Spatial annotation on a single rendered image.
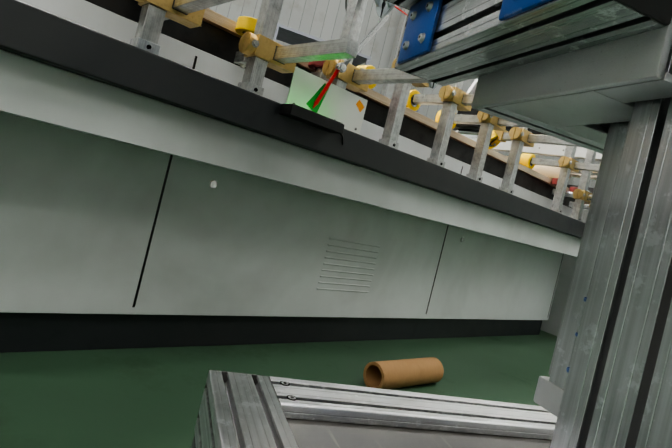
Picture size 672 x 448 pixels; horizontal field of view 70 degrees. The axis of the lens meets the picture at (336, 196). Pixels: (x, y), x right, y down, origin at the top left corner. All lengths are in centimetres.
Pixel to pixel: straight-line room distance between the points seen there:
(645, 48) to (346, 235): 131
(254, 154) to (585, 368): 85
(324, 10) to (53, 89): 548
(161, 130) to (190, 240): 39
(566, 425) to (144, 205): 103
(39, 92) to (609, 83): 87
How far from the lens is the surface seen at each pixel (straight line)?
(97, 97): 103
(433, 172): 159
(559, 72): 58
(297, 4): 625
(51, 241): 125
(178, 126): 108
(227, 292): 146
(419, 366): 160
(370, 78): 127
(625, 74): 52
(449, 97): 166
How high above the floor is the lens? 51
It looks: level
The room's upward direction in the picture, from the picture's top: 14 degrees clockwise
